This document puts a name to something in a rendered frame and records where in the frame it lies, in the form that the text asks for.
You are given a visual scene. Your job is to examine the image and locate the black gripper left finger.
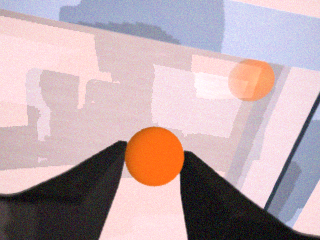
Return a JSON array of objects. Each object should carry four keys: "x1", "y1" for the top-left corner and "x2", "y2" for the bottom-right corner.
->
[{"x1": 0, "y1": 140, "x2": 127, "y2": 240}]

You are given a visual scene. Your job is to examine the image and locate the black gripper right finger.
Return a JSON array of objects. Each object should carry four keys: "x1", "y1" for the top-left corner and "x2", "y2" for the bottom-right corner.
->
[{"x1": 179, "y1": 150, "x2": 320, "y2": 240}]

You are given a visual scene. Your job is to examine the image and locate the clear l-shaped low wall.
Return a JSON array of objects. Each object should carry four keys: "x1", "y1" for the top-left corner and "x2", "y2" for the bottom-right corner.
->
[{"x1": 225, "y1": 63, "x2": 320, "y2": 209}]

